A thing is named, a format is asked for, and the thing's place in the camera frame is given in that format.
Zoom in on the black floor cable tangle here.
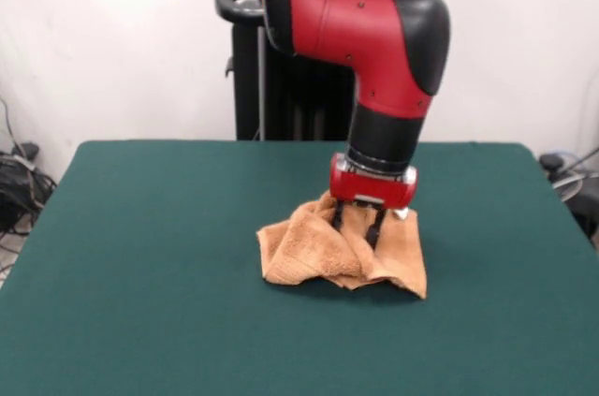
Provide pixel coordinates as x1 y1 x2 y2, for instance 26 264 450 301
0 95 60 238

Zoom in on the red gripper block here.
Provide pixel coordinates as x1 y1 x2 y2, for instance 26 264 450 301
329 154 419 245

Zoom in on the black floor equipment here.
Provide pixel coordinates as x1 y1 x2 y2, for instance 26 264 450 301
568 180 599 247

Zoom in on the tan terry towel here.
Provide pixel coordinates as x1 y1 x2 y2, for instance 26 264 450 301
256 190 428 300

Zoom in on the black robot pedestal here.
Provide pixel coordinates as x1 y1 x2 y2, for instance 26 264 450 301
214 0 361 142

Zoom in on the dark green table cloth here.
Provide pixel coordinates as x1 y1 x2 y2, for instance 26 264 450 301
0 139 599 396

